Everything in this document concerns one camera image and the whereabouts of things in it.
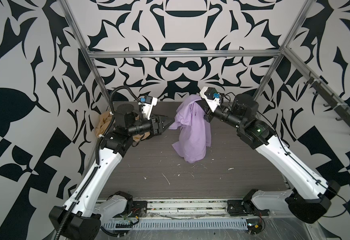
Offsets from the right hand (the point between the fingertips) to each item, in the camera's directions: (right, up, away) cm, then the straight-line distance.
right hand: (197, 96), depth 58 cm
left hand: (-10, -8, +4) cm, 13 cm away
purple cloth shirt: (0, -17, +10) cm, 20 cm away
